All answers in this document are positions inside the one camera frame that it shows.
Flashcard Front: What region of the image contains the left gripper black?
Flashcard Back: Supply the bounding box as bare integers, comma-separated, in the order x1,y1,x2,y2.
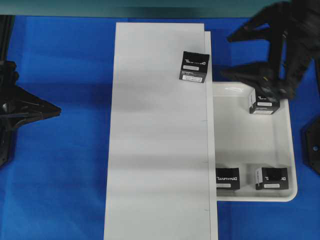
0,60,62,131

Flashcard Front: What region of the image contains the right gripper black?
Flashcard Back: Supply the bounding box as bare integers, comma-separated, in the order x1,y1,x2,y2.
220,0,320,99

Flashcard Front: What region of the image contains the black box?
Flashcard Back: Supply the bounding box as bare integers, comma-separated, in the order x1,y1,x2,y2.
248,89,280,115
179,51,210,83
215,168,240,190
255,167,289,190

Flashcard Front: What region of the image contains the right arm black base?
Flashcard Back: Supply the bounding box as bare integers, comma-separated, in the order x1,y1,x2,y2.
300,116,320,175

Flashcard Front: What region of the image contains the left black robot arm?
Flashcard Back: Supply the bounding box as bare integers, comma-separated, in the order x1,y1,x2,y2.
0,15,62,166

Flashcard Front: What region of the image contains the white plastic tray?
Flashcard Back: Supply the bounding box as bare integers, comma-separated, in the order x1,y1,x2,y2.
212,82,298,202

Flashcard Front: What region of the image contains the blue table cloth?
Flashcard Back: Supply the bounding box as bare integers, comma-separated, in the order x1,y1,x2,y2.
0,16,320,240

